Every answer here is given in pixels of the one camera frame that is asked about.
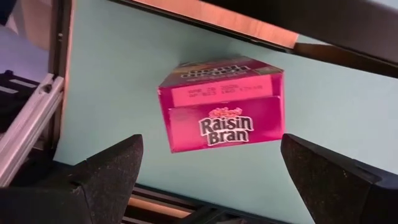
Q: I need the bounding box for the green table mat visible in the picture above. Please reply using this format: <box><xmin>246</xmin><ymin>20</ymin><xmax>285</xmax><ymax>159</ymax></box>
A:
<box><xmin>52</xmin><ymin>0</ymin><xmax>398</xmax><ymax>224</ymax></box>

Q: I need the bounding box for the pink Raisin Bran cereal box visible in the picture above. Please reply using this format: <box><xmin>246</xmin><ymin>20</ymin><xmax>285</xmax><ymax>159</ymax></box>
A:
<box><xmin>157</xmin><ymin>55</ymin><xmax>286</xmax><ymax>154</ymax></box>

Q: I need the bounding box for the wooden shelf with black legs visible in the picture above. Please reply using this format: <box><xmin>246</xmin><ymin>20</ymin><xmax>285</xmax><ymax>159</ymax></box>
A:
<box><xmin>107</xmin><ymin>0</ymin><xmax>398</xmax><ymax>79</ymax></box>

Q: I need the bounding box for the silver aluminium extrusion bar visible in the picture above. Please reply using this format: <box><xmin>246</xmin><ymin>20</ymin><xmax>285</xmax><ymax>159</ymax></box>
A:
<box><xmin>0</xmin><ymin>73</ymin><xmax>65</xmax><ymax>187</ymax></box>

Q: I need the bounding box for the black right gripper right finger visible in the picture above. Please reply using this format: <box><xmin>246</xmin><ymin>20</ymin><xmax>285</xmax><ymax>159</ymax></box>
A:
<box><xmin>280</xmin><ymin>133</ymin><xmax>398</xmax><ymax>224</ymax></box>

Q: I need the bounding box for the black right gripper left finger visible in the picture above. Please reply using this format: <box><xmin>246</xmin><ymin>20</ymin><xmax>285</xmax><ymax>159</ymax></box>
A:
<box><xmin>0</xmin><ymin>133</ymin><xmax>144</xmax><ymax>224</ymax></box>

